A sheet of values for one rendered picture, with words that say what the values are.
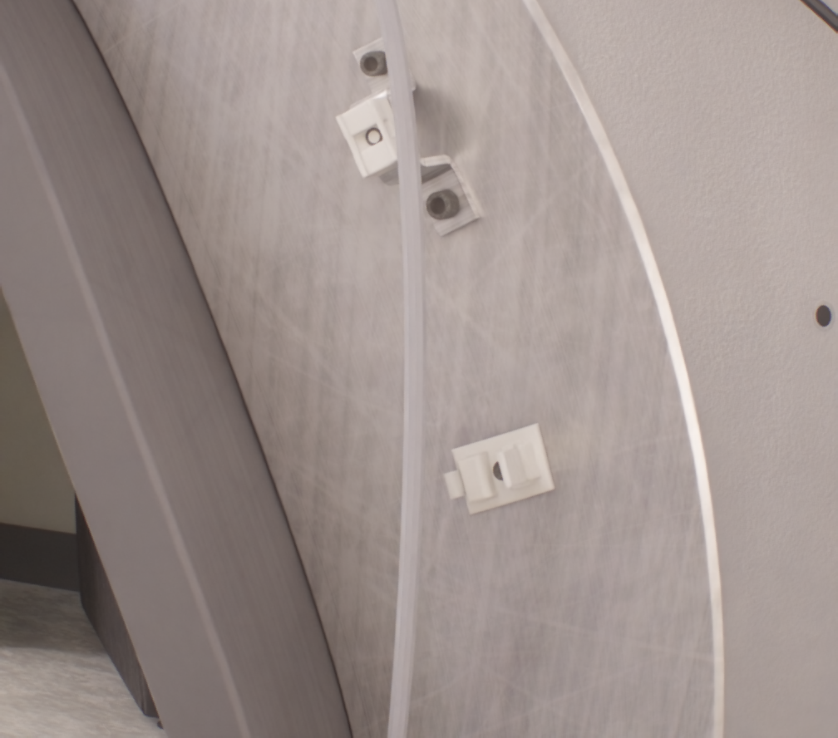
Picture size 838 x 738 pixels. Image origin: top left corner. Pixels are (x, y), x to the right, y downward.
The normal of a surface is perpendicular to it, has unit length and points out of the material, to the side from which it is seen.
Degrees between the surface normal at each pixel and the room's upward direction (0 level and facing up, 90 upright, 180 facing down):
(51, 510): 90
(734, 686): 90
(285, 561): 69
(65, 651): 0
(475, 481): 90
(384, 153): 90
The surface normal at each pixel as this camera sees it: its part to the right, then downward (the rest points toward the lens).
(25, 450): 0.18, 0.17
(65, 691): 0.07, -0.98
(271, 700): 0.85, -0.17
